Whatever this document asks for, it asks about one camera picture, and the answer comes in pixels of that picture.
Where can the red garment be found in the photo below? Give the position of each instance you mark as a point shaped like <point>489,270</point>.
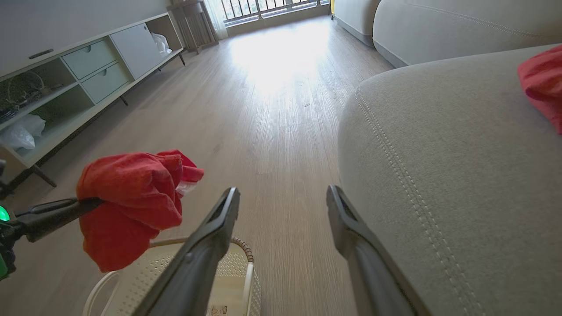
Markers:
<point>131,206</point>
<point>544,83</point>

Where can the grey slatted stand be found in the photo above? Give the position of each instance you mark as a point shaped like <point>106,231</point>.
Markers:
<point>193,24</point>

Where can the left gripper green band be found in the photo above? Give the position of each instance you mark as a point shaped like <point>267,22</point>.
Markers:
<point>5,245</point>

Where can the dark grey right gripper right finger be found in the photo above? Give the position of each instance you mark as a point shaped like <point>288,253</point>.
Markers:
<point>373,272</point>

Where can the white sheer curtain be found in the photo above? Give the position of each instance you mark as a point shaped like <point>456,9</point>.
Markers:
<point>216,17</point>

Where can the dark balcony railing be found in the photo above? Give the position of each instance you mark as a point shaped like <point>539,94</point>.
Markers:
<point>268,6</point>

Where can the white cabinet door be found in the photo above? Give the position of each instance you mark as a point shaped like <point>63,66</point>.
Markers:
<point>137,49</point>

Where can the pale green cabinet drawer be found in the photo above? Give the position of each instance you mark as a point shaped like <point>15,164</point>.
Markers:
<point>90,58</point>
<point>107,82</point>

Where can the grey sofa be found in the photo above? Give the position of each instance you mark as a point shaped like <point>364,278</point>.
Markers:
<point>461,175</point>

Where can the yellow object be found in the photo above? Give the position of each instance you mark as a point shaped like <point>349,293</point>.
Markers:
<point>332,8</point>

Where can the dark flat remote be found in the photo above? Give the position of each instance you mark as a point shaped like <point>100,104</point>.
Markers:
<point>41,53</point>

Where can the white perforated laundry basket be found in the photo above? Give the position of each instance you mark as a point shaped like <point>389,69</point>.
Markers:
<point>140,281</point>

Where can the white plastic bag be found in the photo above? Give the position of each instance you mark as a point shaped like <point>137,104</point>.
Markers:
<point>22,131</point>
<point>160,43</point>

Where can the white low tv cabinet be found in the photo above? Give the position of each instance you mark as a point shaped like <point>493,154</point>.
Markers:
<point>52,109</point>

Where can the grey fabric sofa end section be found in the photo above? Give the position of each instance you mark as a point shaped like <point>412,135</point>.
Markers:
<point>355,15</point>

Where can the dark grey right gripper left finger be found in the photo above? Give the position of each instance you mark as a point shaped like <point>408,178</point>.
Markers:
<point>197,267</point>

